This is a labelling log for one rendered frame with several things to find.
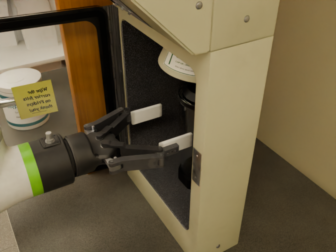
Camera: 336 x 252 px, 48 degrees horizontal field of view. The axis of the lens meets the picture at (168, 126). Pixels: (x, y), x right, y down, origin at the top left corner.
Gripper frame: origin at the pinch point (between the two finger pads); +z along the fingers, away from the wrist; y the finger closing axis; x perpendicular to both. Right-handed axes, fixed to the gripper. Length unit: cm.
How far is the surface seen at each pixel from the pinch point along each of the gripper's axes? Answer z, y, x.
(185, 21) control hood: -7.6, -16.7, -27.7
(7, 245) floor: -40, 93, 118
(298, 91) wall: 39.8, 2.4, 4.1
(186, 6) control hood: -7.5, -16.7, -29.4
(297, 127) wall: 40.0, 0.3, 14.1
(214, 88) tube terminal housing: -2.2, -16.5, -17.2
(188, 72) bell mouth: -0.4, -7.0, -15.0
